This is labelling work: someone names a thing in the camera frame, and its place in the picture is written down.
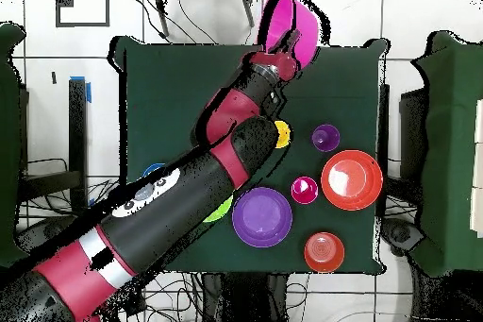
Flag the pink bowl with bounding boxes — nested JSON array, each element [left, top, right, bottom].
[[257, 0, 323, 71]]

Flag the yellow cup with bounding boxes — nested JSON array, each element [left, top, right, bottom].
[[274, 120, 292, 149]]

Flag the purple cup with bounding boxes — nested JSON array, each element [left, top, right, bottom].
[[311, 124, 341, 153]]

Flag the red cup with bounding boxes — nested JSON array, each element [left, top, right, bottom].
[[290, 176, 319, 205]]

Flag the large orange bowl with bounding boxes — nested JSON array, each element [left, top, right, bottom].
[[320, 149, 384, 212]]

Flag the purple bowl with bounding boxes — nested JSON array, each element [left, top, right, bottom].
[[231, 186, 293, 248]]

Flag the green bowl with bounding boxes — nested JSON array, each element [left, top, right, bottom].
[[201, 194, 234, 224]]

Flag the blue bowl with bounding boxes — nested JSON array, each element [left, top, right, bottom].
[[142, 161, 167, 178]]

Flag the neighbouring dark green tablecloth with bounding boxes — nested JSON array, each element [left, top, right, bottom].
[[410, 29, 483, 278], [0, 22, 35, 272]]

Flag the small orange bowl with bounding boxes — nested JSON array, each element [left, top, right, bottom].
[[303, 231, 345, 274]]

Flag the blue tape strip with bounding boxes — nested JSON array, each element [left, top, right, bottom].
[[70, 76, 92, 104]]

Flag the black metal stand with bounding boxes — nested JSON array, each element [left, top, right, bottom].
[[14, 77, 89, 217]]

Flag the grey pedestal leg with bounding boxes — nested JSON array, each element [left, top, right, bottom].
[[380, 217, 425, 257]]

